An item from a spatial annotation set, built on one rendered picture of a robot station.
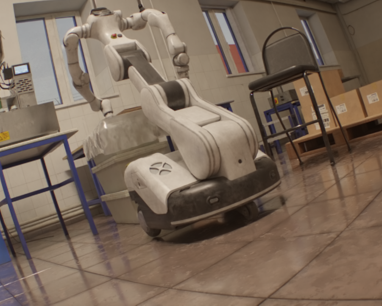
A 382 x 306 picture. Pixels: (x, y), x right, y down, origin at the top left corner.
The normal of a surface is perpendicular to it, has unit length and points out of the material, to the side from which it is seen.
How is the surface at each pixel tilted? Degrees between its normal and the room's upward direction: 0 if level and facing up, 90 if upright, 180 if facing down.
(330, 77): 90
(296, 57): 77
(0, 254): 90
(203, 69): 90
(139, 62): 54
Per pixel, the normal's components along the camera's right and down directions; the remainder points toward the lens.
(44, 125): 0.61, -0.21
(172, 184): 0.03, -0.85
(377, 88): -0.72, 0.23
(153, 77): 0.18, -0.68
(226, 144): 0.36, -0.17
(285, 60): -0.63, -0.04
